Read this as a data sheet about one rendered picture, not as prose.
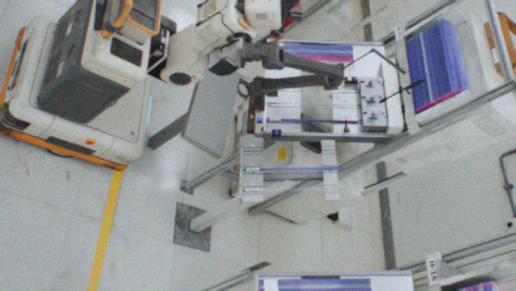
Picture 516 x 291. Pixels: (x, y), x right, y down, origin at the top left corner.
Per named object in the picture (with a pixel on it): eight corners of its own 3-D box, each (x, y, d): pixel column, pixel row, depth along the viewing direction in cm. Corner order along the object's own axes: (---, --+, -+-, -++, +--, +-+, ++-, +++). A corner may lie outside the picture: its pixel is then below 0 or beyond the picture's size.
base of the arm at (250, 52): (241, 34, 247) (241, 56, 241) (260, 36, 249) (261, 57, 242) (240, 47, 254) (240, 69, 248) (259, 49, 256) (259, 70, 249)
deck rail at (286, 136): (263, 141, 311) (263, 134, 306) (263, 137, 312) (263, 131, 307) (392, 143, 316) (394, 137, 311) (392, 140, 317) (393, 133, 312)
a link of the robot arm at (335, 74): (351, 62, 271) (352, 81, 268) (334, 71, 282) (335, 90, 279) (267, 40, 248) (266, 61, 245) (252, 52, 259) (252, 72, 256)
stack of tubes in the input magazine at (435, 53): (415, 112, 299) (459, 89, 284) (404, 40, 328) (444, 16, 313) (428, 122, 306) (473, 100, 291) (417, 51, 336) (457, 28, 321)
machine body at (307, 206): (224, 198, 365) (292, 162, 331) (232, 110, 405) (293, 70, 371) (297, 228, 404) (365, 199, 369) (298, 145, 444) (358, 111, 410)
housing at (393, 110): (384, 141, 318) (389, 126, 306) (378, 73, 346) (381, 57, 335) (399, 141, 318) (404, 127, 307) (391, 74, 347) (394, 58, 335)
